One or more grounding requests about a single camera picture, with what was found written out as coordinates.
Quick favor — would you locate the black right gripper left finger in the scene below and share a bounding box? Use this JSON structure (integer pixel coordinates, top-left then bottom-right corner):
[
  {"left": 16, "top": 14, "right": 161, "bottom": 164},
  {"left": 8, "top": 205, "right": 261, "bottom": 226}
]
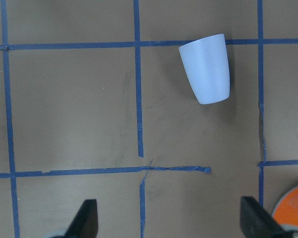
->
[{"left": 64, "top": 199, "right": 98, "bottom": 238}]

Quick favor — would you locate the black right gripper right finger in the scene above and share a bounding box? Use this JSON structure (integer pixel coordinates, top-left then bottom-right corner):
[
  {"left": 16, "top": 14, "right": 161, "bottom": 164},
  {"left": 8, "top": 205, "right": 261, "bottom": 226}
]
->
[{"left": 240, "top": 196, "right": 288, "bottom": 238}]

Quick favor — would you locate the light blue plastic cup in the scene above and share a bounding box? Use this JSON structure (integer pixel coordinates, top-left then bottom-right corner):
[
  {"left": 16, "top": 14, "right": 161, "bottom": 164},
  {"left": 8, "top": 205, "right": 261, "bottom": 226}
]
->
[{"left": 178, "top": 34, "right": 230, "bottom": 105}]

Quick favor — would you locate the orange soda can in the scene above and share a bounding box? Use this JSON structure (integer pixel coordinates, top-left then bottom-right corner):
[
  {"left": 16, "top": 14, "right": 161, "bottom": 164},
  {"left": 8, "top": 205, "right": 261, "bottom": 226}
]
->
[{"left": 272, "top": 185, "right": 298, "bottom": 230}]

